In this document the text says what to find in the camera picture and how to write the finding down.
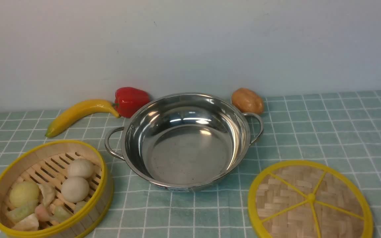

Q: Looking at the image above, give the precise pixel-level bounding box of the green dumpling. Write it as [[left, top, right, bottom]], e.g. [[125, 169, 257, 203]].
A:
[[5, 199, 39, 223], [50, 205, 73, 223]]

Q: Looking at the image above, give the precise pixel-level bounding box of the green checkered tablecloth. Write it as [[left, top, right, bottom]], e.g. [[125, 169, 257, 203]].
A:
[[0, 89, 381, 238]]

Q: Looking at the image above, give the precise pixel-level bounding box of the white dumpling front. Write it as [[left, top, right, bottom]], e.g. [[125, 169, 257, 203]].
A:
[[12, 213, 40, 231]]

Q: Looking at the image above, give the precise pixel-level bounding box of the upper white round bun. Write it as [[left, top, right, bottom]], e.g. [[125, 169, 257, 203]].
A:
[[67, 158, 94, 179]]

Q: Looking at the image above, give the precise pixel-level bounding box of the pale yellow round bun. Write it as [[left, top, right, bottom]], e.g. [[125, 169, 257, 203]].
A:
[[9, 181, 40, 208]]

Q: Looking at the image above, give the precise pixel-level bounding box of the red bell pepper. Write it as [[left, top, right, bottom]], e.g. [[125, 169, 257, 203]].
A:
[[113, 87, 151, 118]]

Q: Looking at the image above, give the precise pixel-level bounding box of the yellow plastic banana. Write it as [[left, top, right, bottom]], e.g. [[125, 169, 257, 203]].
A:
[[45, 99, 120, 138]]

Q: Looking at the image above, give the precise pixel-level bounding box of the green dumpling right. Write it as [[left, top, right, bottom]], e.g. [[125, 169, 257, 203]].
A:
[[50, 205, 73, 223]]

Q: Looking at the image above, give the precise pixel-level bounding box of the lower white round bun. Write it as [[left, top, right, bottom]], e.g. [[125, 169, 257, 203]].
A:
[[61, 177, 90, 203]]

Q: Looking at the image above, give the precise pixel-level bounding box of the brown potato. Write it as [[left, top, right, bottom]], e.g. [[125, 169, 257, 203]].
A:
[[231, 88, 265, 115]]

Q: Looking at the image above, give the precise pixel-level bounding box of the stainless steel pot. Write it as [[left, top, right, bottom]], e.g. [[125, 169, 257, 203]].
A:
[[105, 93, 264, 192]]

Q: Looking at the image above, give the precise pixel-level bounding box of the white round bun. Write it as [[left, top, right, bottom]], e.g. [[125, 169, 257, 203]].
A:
[[67, 158, 94, 179], [61, 177, 90, 203]]

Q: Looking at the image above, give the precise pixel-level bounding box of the pink dumpling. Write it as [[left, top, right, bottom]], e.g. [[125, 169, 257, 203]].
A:
[[34, 204, 53, 222]]

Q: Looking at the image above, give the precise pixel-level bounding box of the woven bamboo steamer lid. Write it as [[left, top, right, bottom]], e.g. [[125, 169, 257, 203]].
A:
[[247, 161, 374, 238]]

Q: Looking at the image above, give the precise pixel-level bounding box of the bamboo steamer basket yellow rim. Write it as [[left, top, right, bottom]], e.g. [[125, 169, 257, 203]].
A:
[[0, 140, 114, 238]]

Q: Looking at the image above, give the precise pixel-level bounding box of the white folded dumpling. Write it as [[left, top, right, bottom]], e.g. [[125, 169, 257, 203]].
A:
[[37, 183, 56, 207]]

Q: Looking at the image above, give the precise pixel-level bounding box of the green dumpling left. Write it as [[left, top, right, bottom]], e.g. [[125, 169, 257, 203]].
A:
[[5, 199, 39, 223]]

